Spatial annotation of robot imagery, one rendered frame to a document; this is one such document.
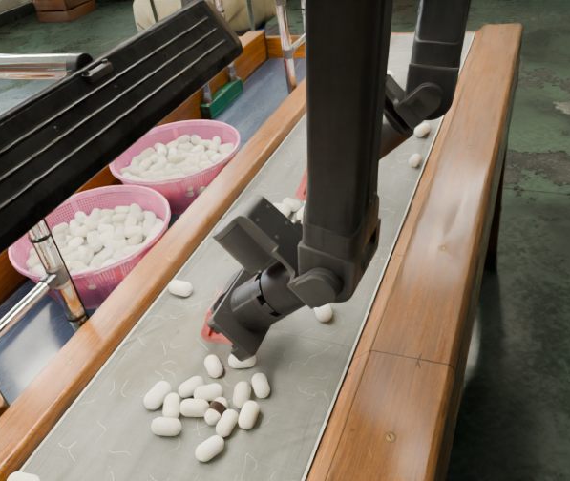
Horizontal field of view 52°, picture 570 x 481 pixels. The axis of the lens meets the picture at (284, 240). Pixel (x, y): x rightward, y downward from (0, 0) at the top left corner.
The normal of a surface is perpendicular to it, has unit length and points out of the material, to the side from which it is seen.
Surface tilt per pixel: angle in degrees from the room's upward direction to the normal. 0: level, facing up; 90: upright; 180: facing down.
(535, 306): 0
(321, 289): 95
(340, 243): 95
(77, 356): 0
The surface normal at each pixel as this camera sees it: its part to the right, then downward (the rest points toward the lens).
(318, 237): -0.49, 0.62
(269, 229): 0.51, -0.40
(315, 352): -0.14, -0.80
